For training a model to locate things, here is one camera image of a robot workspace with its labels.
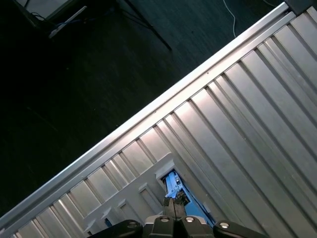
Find black metal stand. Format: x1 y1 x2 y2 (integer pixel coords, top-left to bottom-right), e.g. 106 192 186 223
123 0 173 52

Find white floor cable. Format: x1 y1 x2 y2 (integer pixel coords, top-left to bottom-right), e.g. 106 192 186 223
222 0 237 38

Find grey parts rack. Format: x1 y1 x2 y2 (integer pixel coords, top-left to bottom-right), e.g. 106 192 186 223
83 152 190 238

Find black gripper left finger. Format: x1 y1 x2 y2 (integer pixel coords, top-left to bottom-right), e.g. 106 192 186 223
88 197 177 238

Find white floor power strip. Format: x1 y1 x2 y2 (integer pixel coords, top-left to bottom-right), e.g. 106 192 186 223
48 5 88 39

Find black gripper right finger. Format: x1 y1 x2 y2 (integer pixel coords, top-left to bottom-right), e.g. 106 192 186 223
176 192 268 238

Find hard disk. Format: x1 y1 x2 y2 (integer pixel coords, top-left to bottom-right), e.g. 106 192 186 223
159 170 216 228

